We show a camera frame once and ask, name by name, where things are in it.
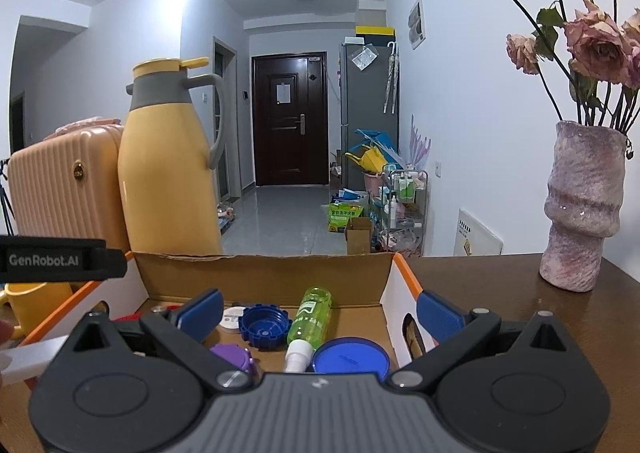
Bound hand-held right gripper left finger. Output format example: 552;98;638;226
70;289;253;391

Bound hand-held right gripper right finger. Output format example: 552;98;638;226
385;290;583;391

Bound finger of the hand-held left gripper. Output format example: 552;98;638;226
102;247;127;280

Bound small white cap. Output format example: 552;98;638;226
220;307;247;334

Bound purple ribbed cap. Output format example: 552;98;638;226
209;343;261;376

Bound blue ribbed cap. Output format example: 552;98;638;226
238;304;293;350

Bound orange cardboard box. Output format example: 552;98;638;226
20;250;441;379

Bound blue round lid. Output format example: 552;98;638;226
312;337;391;379

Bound green spray bottle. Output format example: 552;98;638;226
284;286;333;374

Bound yellow mug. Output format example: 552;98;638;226
0;282;76;340

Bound pink ribbed suitcase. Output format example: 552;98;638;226
7;119;132;254

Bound white leaning board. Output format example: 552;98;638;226
452;208;504;257

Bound yellow thermos jug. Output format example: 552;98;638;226
117;57;227;256

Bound small brown carton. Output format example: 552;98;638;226
344;217;373;255

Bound green bag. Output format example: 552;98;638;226
328;203;364;234

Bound yellow watering can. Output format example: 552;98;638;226
346;145;383;172

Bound pink ceramic vase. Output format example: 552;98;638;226
539;120;628;294

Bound grey side door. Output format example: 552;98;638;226
212;36;238;204

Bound blue folding rack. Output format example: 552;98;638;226
355;128;403;164

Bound dark brown door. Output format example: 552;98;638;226
251;52;328;188

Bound grey refrigerator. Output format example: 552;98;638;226
340;40;401;168

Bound hanging white umbrellas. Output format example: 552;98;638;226
382;43;401;114

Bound plastic pouch on refrigerator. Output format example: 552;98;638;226
351;47;378;71

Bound dried pink roses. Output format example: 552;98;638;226
415;0;640;161

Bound wire rack with bottles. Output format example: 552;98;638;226
377;164;430;254

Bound white wall panel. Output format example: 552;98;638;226
407;0;427;51

